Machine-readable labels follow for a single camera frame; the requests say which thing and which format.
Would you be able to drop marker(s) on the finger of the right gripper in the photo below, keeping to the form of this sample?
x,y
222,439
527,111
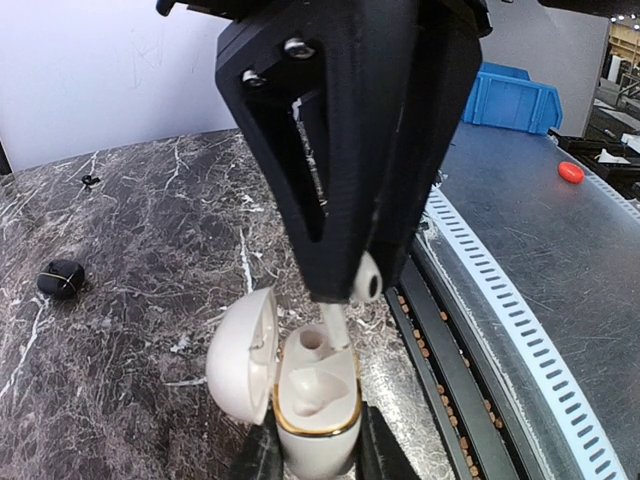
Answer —
x,y
444,64

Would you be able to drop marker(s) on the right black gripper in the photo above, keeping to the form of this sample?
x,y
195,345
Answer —
x,y
316,88

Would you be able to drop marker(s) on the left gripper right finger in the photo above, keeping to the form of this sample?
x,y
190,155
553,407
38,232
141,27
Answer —
x,y
379,455

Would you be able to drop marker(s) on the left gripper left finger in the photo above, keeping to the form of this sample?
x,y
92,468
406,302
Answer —
x,y
260,457

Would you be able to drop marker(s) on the white earbud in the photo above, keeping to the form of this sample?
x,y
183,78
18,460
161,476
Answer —
x,y
367,287

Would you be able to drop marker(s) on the black small charging case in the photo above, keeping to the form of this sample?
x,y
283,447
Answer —
x,y
61,279

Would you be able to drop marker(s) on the blue plastic bin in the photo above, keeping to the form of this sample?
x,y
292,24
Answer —
x,y
505,97

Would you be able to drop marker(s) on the red round button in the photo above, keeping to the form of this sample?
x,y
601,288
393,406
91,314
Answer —
x,y
571,173

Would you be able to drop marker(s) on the black earbud on table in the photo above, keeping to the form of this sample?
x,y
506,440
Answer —
x,y
89,181

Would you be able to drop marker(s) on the black front rail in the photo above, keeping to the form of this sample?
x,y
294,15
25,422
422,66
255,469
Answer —
x,y
481,435

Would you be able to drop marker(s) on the grey slotted cable duct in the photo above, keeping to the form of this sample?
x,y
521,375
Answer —
x,y
558,421

